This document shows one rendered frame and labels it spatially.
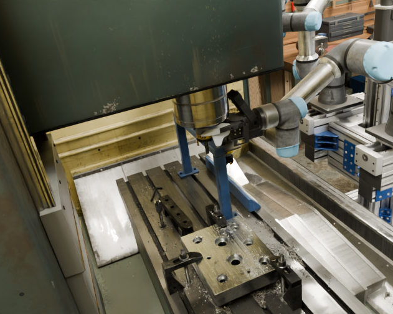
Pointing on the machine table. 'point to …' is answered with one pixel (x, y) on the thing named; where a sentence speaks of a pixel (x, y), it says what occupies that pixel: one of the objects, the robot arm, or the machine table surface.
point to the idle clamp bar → (170, 209)
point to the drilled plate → (207, 279)
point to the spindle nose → (202, 108)
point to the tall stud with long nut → (159, 212)
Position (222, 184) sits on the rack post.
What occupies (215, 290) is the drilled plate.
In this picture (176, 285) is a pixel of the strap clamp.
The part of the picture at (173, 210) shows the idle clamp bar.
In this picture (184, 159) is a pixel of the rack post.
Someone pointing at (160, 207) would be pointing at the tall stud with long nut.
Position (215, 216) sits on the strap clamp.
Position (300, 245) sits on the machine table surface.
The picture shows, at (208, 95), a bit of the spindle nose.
